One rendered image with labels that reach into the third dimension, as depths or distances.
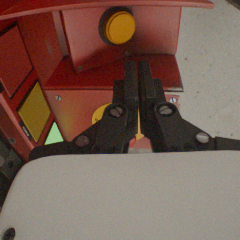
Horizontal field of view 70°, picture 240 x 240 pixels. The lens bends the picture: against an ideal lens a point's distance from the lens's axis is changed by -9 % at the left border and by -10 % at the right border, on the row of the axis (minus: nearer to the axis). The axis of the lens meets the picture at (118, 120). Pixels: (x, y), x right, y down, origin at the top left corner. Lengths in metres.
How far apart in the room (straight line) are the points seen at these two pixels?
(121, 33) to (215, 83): 1.04
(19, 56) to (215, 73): 1.09
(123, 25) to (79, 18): 0.05
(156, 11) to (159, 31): 0.03
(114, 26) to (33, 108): 0.12
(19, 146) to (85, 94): 0.23
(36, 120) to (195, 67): 1.01
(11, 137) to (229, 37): 1.03
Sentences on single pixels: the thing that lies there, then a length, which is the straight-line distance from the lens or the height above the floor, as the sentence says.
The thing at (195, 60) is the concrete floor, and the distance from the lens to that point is 1.10.
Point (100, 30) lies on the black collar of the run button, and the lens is 0.22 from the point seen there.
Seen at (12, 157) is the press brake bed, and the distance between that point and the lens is 0.39.
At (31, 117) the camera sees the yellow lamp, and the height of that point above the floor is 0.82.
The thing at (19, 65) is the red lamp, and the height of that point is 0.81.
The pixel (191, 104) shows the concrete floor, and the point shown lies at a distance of 1.29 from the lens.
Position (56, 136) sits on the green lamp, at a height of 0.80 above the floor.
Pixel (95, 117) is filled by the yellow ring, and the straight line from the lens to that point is 0.23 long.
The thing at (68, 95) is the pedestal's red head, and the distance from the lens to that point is 0.22.
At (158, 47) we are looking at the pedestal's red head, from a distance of 0.26.
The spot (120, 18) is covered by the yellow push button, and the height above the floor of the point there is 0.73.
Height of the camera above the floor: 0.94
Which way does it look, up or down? 43 degrees down
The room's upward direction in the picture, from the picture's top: 172 degrees counter-clockwise
